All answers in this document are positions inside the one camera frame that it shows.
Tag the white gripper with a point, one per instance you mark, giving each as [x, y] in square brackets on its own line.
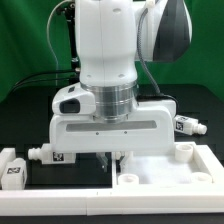
[149, 127]

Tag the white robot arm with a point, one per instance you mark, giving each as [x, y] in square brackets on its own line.
[102, 113]

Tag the white U-shaped fence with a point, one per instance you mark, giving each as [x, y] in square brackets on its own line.
[118, 199]

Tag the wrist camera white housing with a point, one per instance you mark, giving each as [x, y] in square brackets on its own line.
[73, 100]

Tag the black camera stand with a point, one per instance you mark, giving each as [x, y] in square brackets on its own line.
[69, 12]

